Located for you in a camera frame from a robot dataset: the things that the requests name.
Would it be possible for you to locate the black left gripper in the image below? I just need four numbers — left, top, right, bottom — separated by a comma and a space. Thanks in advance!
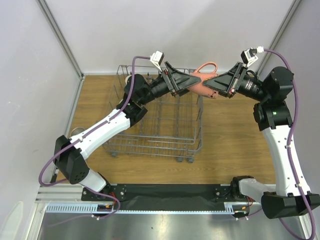
138, 62, 200, 106

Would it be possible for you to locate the pink patterned mug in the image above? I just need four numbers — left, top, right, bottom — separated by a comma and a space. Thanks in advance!
187, 61, 218, 99

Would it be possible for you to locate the blue butterfly mug orange inside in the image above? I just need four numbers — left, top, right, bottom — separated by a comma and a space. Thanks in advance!
124, 75, 132, 86

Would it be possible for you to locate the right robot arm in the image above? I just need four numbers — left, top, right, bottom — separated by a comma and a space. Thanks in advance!
203, 62, 320, 219

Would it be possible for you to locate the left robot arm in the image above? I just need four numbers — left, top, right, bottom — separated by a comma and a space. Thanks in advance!
53, 62, 201, 201

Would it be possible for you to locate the beige steel-lined tumbler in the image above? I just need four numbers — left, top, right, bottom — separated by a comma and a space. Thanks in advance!
70, 127, 85, 137

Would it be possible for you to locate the white plastic object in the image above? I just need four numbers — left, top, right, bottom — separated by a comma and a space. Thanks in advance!
0, 201, 24, 240

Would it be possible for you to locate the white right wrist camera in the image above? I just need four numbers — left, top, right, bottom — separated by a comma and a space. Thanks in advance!
240, 46, 264, 68

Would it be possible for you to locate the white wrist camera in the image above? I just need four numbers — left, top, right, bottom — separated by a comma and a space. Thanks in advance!
149, 50, 165, 72
240, 46, 264, 68

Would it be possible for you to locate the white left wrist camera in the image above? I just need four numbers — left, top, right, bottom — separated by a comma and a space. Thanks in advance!
149, 50, 165, 72

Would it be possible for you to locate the grey wire dish rack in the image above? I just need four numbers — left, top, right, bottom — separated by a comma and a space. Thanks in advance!
103, 64, 204, 165

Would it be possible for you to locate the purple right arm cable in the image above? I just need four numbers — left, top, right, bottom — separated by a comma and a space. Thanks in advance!
262, 48, 316, 240

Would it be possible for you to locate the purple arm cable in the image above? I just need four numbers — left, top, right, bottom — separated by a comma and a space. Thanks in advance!
262, 48, 316, 240
38, 55, 153, 187

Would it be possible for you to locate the black mounting base plate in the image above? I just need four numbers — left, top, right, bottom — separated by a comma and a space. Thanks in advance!
81, 183, 261, 211

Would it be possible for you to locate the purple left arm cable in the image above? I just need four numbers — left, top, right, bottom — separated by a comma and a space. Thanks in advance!
38, 55, 153, 187

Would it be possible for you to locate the aluminium rail with cable duct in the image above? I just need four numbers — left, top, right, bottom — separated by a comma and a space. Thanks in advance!
36, 184, 257, 215

